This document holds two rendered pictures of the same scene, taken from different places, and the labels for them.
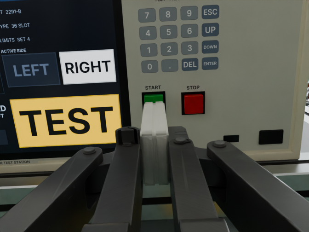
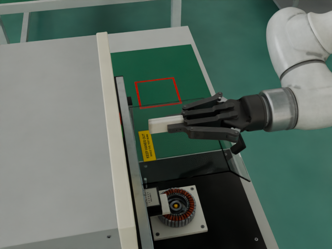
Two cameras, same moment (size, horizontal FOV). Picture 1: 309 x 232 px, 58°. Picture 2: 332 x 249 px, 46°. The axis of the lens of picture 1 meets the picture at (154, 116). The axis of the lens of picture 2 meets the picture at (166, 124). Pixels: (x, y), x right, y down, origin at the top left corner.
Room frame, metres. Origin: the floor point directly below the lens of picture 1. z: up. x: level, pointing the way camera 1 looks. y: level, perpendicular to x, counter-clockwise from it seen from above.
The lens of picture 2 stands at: (0.27, 0.53, 1.75)
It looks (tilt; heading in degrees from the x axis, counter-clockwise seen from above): 47 degrees down; 259
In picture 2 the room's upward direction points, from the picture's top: straight up
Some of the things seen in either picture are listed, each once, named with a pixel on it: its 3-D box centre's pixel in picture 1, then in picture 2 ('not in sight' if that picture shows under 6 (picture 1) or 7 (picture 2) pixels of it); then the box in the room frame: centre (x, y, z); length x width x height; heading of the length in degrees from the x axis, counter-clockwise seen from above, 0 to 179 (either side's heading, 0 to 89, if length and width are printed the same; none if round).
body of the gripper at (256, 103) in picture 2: not in sight; (240, 114); (0.01, 0.00, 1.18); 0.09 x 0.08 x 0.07; 179
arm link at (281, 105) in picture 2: not in sight; (273, 109); (-0.06, 0.00, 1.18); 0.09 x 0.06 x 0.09; 89
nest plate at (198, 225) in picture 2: not in sight; (175, 211); (0.13, -0.04, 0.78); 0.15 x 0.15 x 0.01; 89
